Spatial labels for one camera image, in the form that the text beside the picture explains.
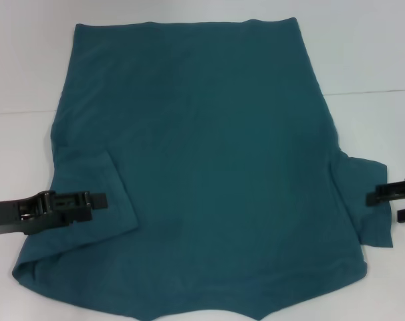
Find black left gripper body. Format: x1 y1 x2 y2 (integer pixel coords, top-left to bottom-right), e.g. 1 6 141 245
0 190 57 237

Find blue t-shirt with FREE print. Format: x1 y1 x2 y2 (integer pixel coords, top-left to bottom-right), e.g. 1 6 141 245
10 17 394 321

